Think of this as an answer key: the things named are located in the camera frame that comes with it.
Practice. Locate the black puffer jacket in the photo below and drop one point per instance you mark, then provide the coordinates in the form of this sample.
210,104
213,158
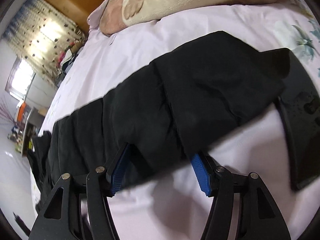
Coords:
178,104

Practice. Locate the pile of clothes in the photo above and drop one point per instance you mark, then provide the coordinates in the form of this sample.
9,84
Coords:
67,58

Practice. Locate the purple dried flower branches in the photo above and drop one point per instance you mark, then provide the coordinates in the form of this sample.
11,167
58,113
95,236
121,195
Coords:
8,109

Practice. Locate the cluttered wooden shelf unit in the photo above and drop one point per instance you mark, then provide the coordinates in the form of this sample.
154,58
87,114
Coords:
22,134

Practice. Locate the heart pattern curtain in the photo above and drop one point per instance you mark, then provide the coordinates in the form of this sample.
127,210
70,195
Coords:
38,34

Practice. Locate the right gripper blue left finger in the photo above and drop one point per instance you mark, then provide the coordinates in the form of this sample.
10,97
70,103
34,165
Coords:
116,170

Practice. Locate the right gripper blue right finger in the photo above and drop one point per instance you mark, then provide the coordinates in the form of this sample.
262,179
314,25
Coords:
206,170

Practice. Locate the orange lid storage box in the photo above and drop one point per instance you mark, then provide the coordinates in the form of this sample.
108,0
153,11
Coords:
23,110

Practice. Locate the black smartphone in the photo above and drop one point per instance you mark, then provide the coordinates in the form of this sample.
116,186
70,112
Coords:
298,106

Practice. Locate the pink floral bed quilt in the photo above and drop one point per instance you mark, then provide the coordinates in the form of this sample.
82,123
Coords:
172,206

